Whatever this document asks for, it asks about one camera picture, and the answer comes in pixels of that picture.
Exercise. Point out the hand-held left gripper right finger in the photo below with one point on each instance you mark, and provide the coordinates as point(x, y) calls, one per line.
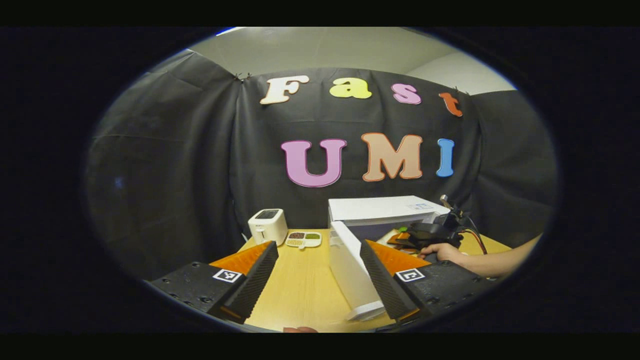
point(385, 280)

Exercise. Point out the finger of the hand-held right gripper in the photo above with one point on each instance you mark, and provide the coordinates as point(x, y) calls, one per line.
point(400, 241)

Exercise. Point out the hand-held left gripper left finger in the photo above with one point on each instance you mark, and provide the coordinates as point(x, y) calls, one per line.
point(252, 280)

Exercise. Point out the white microwave oven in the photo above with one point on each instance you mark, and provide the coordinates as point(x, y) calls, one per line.
point(380, 210)

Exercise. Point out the white toaster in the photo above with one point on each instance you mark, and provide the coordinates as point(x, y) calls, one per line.
point(268, 227)

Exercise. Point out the white divided dish with beans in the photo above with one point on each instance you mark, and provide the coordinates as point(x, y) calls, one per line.
point(303, 240)

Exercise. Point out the black backdrop cloth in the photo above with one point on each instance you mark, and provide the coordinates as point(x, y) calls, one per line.
point(250, 145)

